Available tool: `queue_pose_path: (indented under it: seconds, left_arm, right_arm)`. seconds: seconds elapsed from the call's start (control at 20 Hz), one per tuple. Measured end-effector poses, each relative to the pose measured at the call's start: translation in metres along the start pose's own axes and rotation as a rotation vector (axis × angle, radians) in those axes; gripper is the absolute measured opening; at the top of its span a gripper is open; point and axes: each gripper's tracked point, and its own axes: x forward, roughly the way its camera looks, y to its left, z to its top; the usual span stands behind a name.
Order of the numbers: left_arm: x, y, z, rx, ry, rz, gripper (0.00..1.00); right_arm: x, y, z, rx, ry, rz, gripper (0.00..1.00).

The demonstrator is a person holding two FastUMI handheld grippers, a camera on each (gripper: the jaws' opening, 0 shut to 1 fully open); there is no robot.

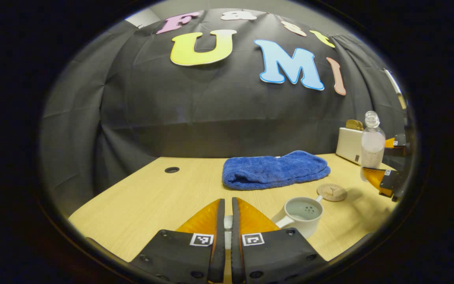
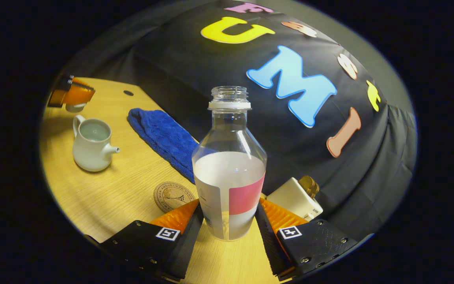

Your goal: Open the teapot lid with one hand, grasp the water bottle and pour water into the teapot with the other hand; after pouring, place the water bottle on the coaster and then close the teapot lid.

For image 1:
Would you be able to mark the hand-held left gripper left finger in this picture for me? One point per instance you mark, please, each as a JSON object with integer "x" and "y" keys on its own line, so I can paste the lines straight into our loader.
{"x": 220, "y": 228}

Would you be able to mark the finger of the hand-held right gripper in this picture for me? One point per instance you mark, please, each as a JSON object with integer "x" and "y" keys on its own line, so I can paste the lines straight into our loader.
{"x": 392, "y": 183}
{"x": 399, "y": 141}

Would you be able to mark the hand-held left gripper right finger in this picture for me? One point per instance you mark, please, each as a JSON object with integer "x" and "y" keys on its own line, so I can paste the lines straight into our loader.
{"x": 235, "y": 236}

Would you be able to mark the clear plastic water bottle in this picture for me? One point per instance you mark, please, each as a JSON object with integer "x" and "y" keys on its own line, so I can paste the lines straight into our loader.
{"x": 372, "y": 146}

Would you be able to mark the round wooden coaster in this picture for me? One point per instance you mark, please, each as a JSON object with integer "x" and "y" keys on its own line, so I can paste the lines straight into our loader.
{"x": 331, "y": 192}

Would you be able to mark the white ceramic teacup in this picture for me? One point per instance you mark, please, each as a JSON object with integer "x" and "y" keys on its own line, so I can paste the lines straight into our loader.
{"x": 304, "y": 225}

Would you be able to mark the brown bread slice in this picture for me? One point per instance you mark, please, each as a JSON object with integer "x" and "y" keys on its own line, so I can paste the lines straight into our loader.
{"x": 361, "y": 126}
{"x": 351, "y": 124}

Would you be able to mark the white toaster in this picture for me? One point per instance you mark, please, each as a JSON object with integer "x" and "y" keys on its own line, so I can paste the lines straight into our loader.
{"x": 349, "y": 146}

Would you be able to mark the blue towel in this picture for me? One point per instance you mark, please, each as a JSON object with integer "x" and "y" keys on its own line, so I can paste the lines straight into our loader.
{"x": 274, "y": 169}

